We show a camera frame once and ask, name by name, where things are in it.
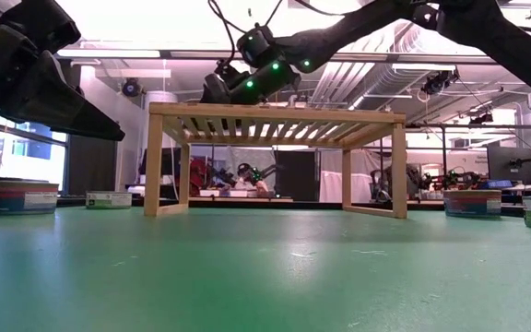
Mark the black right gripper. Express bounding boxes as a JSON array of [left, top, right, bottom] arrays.
[[200, 62, 266, 104]]

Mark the gold-lid red-blue label can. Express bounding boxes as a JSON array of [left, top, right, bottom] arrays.
[[0, 180, 60, 217], [442, 189, 503, 219]]

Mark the wooden slatted shelf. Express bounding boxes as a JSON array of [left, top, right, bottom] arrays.
[[143, 101, 408, 219]]

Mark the large window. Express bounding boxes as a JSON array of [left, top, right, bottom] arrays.
[[0, 99, 69, 193]]

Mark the dark grey partition panel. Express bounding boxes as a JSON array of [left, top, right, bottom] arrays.
[[68, 136, 118, 195]]

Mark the long ceiling light bar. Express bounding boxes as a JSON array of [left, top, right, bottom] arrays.
[[55, 47, 497, 65]]

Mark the red background machine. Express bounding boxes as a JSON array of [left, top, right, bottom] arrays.
[[189, 156, 212, 197]]

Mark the person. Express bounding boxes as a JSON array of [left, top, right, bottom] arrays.
[[242, 177, 271, 194]]

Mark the black partition panel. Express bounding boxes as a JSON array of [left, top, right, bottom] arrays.
[[274, 149, 321, 203]]

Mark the white draped cover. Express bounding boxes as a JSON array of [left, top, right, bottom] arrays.
[[319, 149, 372, 204]]

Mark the green table mat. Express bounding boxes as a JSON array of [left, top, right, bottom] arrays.
[[0, 206, 531, 332]]

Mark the black monitor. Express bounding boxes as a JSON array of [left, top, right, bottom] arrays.
[[486, 146, 531, 185]]

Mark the blue tray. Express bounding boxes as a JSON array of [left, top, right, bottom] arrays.
[[480, 179, 514, 191]]

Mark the black round ceiling camera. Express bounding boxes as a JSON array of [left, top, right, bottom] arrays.
[[122, 77, 143, 98]]

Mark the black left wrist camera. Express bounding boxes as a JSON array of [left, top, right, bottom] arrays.
[[0, 0, 82, 54]]

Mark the silver ventilation duct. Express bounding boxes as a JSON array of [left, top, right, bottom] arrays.
[[311, 62, 432, 112]]

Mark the black hanging camera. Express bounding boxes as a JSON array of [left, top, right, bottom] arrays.
[[420, 69, 460, 97]]

